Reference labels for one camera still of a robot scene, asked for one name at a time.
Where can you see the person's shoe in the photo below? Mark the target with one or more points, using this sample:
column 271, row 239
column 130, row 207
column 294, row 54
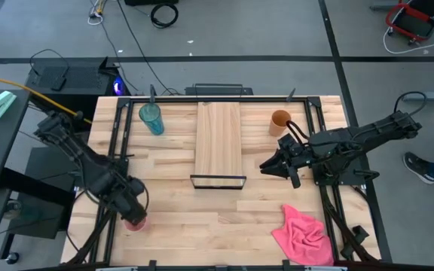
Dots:
column 418, row 167

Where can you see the teal transparent plastic cup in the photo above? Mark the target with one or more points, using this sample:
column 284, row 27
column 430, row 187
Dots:
column 151, row 118

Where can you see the pink plastic cup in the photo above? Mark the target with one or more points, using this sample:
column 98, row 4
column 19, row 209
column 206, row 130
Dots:
column 138, row 227

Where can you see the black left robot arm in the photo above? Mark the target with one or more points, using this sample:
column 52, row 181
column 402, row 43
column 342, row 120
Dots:
column 70, row 147

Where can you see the mint green stapler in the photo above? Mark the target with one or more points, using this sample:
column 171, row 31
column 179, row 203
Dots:
column 0, row 104

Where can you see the red and black cart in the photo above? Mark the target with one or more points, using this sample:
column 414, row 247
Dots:
column 413, row 20

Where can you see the pink cloth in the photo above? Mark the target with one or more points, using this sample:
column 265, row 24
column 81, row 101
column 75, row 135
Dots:
column 303, row 237

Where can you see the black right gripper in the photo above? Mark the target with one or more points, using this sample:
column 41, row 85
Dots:
column 296, row 156

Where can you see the wooden shelf with black frame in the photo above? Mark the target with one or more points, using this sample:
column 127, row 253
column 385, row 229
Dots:
column 218, row 143

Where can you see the black aluminium table frame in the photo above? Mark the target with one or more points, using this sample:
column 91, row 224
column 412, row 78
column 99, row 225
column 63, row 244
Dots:
column 123, row 124

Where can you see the black flat stand behind table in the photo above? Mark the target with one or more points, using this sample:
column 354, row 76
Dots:
column 219, row 90

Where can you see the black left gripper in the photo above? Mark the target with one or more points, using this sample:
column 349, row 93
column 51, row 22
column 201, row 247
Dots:
column 124, row 195

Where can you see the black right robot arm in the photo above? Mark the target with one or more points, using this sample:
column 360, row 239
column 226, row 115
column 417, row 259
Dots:
column 367, row 137

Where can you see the black computer tower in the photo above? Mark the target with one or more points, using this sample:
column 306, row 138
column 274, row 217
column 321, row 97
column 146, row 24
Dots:
column 74, row 81

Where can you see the orange plastic cup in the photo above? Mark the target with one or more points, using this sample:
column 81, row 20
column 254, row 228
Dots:
column 278, row 121

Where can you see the grey metal stand base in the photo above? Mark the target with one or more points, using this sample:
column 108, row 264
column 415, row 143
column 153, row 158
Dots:
column 431, row 95

